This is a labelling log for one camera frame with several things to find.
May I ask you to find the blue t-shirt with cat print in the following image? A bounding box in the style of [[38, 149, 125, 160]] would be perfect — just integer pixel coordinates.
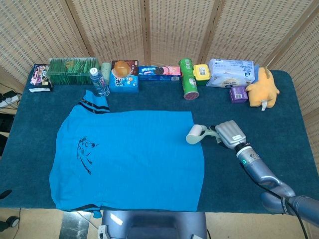
[[49, 90, 205, 220]]

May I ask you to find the clear plastic water bottle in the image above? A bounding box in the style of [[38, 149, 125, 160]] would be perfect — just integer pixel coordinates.
[[89, 67, 111, 97]]

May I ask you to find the white power strip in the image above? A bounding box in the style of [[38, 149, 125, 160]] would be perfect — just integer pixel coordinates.
[[0, 91, 22, 108]]

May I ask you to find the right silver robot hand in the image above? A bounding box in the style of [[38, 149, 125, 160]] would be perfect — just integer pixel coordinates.
[[209, 120, 247, 151]]

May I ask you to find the pale green lint roller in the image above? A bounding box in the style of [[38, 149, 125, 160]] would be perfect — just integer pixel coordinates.
[[185, 124, 220, 145]]

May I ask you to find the dark blue carpeted table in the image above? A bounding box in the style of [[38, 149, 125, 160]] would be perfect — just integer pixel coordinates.
[[0, 67, 319, 215]]

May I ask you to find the blue and pink cookie box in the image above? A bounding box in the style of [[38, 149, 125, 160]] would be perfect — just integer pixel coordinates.
[[138, 65, 181, 82]]

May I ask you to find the yellow plush toy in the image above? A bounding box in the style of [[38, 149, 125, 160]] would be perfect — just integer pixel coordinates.
[[245, 66, 280, 111]]

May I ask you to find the woven wicker folding screen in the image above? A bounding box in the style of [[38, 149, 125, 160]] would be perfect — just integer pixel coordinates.
[[0, 0, 319, 155]]

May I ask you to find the clear box with green grass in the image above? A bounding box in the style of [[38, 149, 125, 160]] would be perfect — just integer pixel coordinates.
[[47, 57, 100, 86]]

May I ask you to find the black and purple snack pack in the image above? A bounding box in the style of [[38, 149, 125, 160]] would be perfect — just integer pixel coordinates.
[[28, 63, 54, 93]]

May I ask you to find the blue snack box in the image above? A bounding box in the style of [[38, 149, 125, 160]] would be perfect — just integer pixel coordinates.
[[109, 60, 140, 94]]

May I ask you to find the green container with yellow lid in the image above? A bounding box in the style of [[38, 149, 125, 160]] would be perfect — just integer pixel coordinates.
[[193, 64, 210, 87]]

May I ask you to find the black device beside table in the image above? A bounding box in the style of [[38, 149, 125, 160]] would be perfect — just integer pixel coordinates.
[[0, 112, 16, 156]]

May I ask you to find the green chips can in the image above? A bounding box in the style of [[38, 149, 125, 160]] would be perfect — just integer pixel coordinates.
[[178, 58, 200, 101]]

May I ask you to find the blue-grey robot torso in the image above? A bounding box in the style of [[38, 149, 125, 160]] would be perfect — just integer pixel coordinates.
[[101, 210, 208, 239]]

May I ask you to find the small purple box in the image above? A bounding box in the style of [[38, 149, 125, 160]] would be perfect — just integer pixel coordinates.
[[229, 86, 249, 104]]

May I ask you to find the black caster wheel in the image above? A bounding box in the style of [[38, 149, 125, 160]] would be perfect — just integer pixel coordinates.
[[0, 216, 20, 229]]

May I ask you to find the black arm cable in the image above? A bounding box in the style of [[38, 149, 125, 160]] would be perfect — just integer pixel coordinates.
[[258, 183, 308, 239]]

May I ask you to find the white and blue wipes pack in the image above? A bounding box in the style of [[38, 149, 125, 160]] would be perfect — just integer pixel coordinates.
[[206, 58, 260, 89]]

